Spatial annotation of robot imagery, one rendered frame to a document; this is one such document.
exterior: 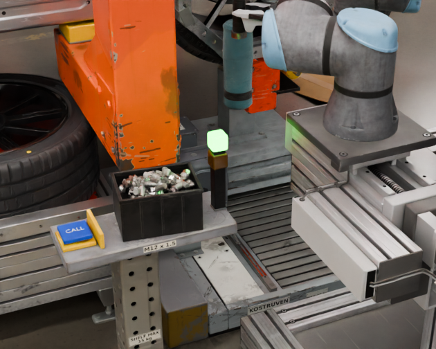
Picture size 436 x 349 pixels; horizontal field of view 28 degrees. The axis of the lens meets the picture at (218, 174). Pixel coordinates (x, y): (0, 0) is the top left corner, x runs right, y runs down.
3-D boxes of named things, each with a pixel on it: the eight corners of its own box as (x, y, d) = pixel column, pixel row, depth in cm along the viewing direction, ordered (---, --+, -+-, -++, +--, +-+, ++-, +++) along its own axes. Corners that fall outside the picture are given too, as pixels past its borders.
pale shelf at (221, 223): (212, 199, 228) (212, 190, 226) (237, 233, 214) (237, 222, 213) (50, 236, 214) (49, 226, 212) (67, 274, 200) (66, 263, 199)
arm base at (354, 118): (412, 132, 173) (417, 87, 168) (347, 147, 168) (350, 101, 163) (371, 103, 185) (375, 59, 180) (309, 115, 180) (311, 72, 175)
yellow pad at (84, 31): (101, 23, 269) (100, 7, 267) (114, 37, 258) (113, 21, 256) (57, 29, 265) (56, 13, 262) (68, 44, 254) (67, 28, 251)
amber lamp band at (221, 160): (222, 160, 215) (222, 146, 213) (228, 167, 212) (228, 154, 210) (207, 163, 214) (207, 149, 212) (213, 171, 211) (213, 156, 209)
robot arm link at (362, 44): (389, 95, 165) (396, 28, 159) (320, 87, 169) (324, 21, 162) (398, 71, 175) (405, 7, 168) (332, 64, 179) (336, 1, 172)
